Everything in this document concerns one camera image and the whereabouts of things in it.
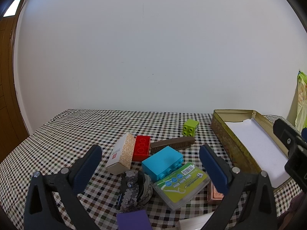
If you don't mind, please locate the copper embossed tile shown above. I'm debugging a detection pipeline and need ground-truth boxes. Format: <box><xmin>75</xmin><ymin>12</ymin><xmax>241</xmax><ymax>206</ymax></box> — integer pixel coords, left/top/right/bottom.
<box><xmin>207</xmin><ymin>182</ymin><xmax>224</xmax><ymax>205</ymax></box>

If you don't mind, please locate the white charger adapter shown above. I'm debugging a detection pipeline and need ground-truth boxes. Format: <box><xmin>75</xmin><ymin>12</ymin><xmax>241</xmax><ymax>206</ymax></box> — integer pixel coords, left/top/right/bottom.
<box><xmin>177</xmin><ymin>212</ymin><xmax>214</xmax><ymax>230</ymax></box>

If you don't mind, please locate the green dental floss box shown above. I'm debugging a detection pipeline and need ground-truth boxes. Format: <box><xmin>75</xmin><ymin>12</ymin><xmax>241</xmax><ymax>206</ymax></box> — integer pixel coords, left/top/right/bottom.
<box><xmin>153</xmin><ymin>162</ymin><xmax>211</xmax><ymax>211</ymax></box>

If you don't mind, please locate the brown chocolate bar block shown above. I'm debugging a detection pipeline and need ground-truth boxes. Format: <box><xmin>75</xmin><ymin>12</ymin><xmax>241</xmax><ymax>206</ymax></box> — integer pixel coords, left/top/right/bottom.
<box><xmin>150</xmin><ymin>136</ymin><xmax>195</xmax><ymax>155</ymax></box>

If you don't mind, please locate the green toy brick with football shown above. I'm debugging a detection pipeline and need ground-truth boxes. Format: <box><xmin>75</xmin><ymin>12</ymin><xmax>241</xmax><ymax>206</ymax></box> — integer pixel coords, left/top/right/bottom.
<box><xmin>182</xmin><ymin>119</ymin><xmax>199</xmax><ymax>136</ymax></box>

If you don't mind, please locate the blue toy brick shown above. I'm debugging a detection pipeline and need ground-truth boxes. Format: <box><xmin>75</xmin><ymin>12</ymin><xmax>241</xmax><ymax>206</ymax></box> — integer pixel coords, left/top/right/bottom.
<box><xmin>142</xmin><ymin>146</ymin><xmax>184</xmax><ymax>182</ymax></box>

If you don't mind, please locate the white and tan carton box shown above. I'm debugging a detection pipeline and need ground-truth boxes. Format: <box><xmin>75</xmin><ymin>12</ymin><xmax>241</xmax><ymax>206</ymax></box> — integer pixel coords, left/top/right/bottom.
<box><xmin>105</xmin><ymin>133</ymin><xmax>135</xmax><ymax>175</ymax></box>

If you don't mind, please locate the purple card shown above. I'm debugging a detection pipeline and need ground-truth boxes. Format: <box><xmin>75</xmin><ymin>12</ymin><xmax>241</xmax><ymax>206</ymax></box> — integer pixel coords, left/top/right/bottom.
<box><xmin>116</xmin><ymin>210</ymin><xmax>153</xmax><ymax>230</ymax></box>

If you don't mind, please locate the sequined black hair accessory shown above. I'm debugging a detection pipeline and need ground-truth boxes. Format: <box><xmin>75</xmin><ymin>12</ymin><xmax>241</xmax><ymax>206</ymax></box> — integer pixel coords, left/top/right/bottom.
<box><xmin>115</xmin><ymin>170</ymin><xmax>153</xmax><ymax>212</ymax></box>

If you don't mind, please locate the red toy brick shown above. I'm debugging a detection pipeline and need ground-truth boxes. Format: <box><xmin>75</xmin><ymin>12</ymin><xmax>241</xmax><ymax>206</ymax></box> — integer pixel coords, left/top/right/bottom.
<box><xmin>132</xmin><ymin>136</ymin><xmax>150</xmax><ymax>162</ymax></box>

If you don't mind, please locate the white paper liner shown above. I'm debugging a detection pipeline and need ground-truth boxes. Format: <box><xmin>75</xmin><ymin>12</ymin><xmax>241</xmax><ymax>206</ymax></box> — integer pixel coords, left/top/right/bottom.
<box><xmin>226</xmin><ymin>118</ymin><xmax>290</xmax><ymax>188</ymax></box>

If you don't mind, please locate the gold metal tin box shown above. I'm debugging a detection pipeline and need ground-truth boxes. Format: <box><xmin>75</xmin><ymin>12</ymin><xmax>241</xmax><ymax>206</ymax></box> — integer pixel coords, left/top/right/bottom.
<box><xmin>211</xmin><ymin>109</ymin><xmax>294</xmax><ymax>193</ymax></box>

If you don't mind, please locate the green patterned plastic bag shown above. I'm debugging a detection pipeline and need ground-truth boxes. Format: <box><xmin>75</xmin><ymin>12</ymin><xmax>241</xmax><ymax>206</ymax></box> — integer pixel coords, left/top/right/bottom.
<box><xmin>295</xmin><ymin>71</ymin><xmax>307</xmax><ymax>132</ymax></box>

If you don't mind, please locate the brown wooden door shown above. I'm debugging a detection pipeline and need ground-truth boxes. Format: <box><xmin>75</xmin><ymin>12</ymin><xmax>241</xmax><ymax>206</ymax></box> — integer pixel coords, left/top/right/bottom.
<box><xmin>0</xmin><ymin>0</ymin><xmax>29</xmax><ymax>160</ymax></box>

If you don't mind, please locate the checkered tablecloth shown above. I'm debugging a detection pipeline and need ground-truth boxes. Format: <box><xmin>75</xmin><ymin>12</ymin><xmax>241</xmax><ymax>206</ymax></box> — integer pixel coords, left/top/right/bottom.
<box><xmin>0</xmin><ymin>108</ymin><xmax>303</xmax><ymax>230</ymax></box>

